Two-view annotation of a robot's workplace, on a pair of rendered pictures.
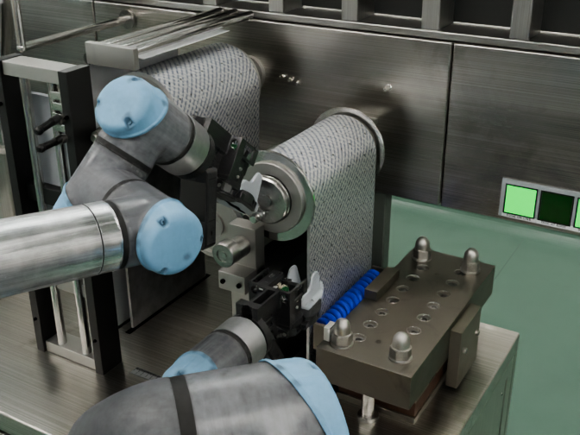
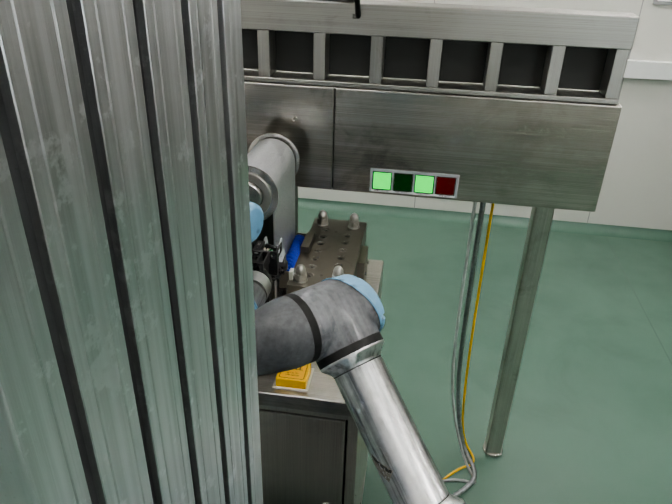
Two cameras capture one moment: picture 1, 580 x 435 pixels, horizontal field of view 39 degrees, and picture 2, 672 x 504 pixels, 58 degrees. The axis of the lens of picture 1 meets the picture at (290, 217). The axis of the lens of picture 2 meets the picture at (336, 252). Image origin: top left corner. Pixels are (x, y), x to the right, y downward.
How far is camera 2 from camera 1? 0.40 m
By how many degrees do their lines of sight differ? 21
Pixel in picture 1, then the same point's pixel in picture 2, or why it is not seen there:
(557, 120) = (401, 130)
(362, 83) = (276, 116)
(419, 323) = (339, 261)
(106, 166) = not seen: hidden behind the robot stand
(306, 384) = (358, 285)
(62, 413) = not seen: hidden behind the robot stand
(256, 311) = (262, 265)
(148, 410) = (286, 312)
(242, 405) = (332, 301)
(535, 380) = not seen: hidden behind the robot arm
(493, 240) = (310, 214)
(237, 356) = (261, 293)
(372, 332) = (315, 271)
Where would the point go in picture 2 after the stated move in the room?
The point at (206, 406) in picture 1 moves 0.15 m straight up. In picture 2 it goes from (315, 304) to (316, 217)
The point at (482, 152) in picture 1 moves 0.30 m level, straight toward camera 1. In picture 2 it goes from (357, 153) to (377, 196)
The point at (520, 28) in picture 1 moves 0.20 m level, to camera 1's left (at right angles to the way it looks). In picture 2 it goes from (375, 76) to (304, 81)
